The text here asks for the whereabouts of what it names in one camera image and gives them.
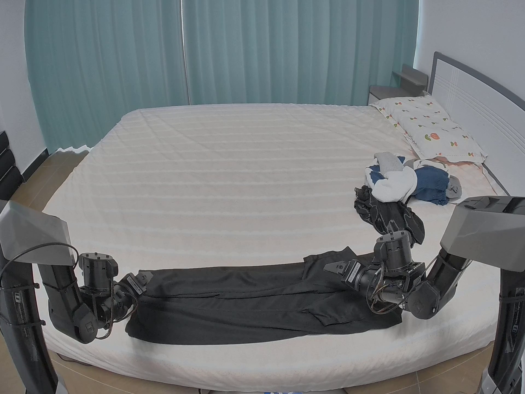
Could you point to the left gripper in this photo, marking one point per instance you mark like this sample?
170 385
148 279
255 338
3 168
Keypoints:
123 296

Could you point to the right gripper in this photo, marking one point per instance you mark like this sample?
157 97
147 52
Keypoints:
367 279

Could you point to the black T-shirt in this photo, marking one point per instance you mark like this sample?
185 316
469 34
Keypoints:
246 302

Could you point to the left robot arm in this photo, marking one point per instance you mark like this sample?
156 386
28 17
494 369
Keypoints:
61 289

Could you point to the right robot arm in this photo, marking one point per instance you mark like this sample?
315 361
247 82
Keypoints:
480 228

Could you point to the pile of clothes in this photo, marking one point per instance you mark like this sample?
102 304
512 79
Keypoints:
430 179

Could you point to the bed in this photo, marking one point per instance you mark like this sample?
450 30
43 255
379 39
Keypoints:
246 179

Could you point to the black satin garment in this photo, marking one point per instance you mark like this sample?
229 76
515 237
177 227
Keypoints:
389 216

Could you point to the white printed pillow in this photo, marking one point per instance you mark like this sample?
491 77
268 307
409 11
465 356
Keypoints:
430 125

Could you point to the grey bedside table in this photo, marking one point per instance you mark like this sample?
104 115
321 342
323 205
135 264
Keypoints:
385 92

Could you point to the blue-green curtain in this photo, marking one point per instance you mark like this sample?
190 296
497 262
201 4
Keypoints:
102 56
307 35

